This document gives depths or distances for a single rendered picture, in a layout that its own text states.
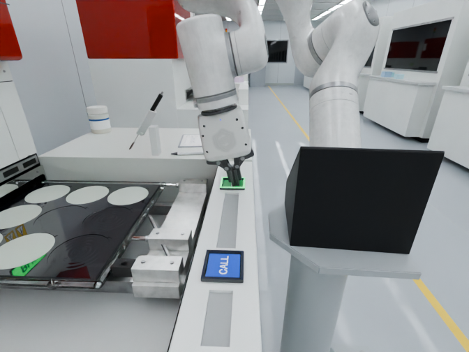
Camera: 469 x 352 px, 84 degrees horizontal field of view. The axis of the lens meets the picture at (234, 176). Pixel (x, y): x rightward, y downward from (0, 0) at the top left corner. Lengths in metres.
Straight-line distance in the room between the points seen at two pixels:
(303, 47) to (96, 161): 0.67
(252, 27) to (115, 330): 0.56
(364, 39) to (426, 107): 4.28
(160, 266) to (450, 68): 4.80
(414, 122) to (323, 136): 4.38
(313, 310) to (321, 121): 0.51
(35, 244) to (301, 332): 0.73
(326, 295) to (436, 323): 1.09
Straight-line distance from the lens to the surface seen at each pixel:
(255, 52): 0.50
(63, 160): 0.91
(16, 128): 0.90
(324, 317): 0.87
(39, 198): 0.83
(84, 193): 0.79
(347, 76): 0.73
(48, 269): 0.56
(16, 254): 0.64
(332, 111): 0.67
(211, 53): 0.50
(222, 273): 0.37
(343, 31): 0.75
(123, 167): 0.83
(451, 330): 1.84
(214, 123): 0.53
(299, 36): 0.83
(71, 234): 0.63
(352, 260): 0.66
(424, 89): 4.94
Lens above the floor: 1.23
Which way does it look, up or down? 24 degrees down
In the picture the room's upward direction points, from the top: straight up
